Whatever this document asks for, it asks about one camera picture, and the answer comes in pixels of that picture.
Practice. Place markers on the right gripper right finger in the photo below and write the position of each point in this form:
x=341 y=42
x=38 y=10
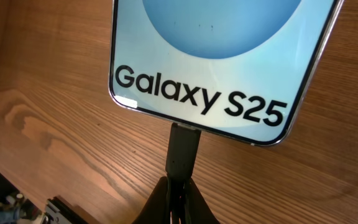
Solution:
x=197 y=210

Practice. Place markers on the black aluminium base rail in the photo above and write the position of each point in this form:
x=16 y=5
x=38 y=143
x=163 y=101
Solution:
x=16 y=208

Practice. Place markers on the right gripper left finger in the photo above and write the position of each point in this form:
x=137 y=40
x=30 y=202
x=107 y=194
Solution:
x=156 y=208

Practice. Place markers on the smartphone with teal screen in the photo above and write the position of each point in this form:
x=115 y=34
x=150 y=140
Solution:
x=236 y=68

